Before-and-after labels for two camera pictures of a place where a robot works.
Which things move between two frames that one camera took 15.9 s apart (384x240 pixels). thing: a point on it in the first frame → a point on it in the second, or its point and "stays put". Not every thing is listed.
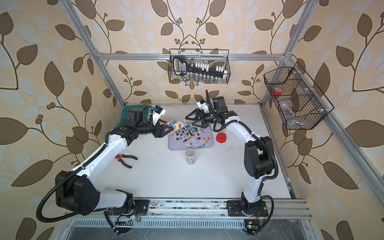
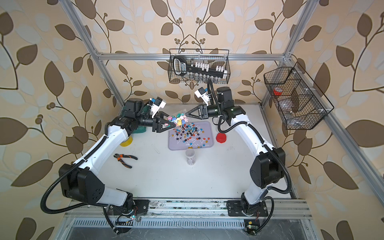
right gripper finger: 198,114 stays put
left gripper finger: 162,121 → 161,114
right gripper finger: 203,124 → 203,116
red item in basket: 277,91 stays put
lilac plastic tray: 188,136 stays put
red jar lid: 221,137 stays put
